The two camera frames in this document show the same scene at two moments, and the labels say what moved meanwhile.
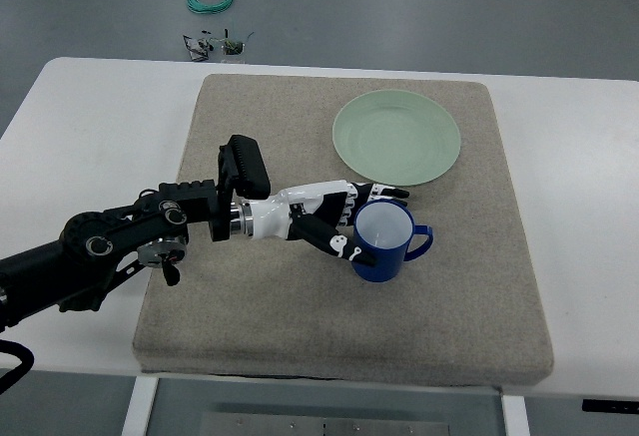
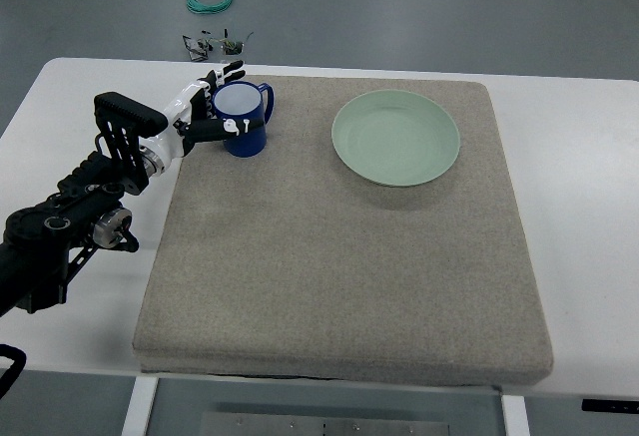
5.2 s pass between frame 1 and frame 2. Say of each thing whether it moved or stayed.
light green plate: stayed
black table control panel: stayed
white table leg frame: stayed
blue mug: moved
